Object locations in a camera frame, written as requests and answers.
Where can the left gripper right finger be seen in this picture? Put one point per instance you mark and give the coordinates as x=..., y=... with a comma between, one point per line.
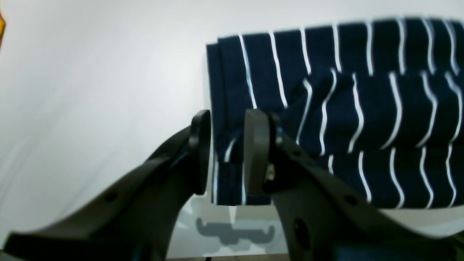
x=323, y=218

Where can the orange object at edge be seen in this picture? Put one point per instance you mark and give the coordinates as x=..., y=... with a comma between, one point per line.
x=2, y=27

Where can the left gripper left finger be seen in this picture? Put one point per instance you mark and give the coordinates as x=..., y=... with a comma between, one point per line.
x=134, y=218

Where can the navy white striped T-shirt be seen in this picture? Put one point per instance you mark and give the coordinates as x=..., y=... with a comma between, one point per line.
x=378, y=104

